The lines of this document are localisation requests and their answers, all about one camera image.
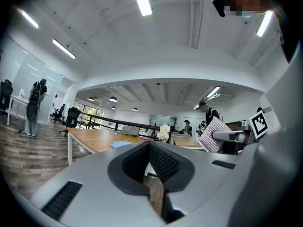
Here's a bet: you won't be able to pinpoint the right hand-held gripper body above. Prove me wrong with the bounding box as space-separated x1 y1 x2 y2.
238 109 270 144

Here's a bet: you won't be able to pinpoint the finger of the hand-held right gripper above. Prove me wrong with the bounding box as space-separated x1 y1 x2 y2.
212 131 245 142

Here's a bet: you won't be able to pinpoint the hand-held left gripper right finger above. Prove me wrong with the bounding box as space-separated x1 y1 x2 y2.
149 141 240 227

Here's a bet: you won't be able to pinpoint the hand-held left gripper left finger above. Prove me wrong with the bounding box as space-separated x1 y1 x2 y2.
30 141 166 227

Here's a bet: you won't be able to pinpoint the light blue plate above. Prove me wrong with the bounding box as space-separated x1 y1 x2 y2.
111 140 133 149

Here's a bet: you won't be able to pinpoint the wooden table with white legs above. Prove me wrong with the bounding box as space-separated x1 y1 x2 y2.
172 135 205 150
67 126 154 166

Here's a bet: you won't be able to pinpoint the beige cloth bag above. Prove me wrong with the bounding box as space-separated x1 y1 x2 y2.
157 124 171 141

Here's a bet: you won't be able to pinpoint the grey bag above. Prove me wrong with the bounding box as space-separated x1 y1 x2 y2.
121 125 141 137

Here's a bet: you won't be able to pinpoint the black metal railing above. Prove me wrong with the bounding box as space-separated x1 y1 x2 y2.
80 112 161 140

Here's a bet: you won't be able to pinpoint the black office chair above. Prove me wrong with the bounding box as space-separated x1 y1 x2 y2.
51 104 65 124
59 107 81 137
0 79 14 118

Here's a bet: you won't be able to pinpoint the person's black shirt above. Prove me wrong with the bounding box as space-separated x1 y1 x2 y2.
271 6 302 64

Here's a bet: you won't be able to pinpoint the white desk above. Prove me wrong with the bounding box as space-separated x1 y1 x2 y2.
6 94 29 126

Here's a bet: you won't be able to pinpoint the white ceiling pipes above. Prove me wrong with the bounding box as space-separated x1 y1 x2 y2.
188 0 205 50

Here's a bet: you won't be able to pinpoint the black head-worn camera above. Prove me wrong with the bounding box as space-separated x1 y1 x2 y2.
211 0 226 18

